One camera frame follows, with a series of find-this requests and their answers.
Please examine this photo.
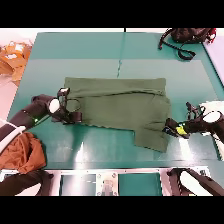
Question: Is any black bag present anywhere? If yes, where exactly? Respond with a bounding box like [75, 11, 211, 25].
[157, 27, 218, 62]

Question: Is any green T-shirt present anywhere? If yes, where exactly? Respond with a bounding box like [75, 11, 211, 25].
[62, 76, 173, 154]

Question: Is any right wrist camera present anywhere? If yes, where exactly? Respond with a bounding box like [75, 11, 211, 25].
[185, 101, 198, 122]

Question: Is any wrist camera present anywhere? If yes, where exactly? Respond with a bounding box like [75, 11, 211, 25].
[185, 101, 198, 122]
[56, 87, 71, 101]

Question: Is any brown garment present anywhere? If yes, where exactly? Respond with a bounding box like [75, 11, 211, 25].
[0, 131, 48, 175]

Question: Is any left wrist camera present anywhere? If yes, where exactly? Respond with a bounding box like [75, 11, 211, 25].
[56, 87, 71, 101]

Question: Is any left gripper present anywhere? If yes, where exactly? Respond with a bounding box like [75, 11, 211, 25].
[54, 98, 83, 125]

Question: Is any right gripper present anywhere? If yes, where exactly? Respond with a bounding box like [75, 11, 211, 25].
[164, 117, 191, 140]

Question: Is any silver frame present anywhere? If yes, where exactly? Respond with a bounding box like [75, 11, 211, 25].
[0, 166, 224, 197]

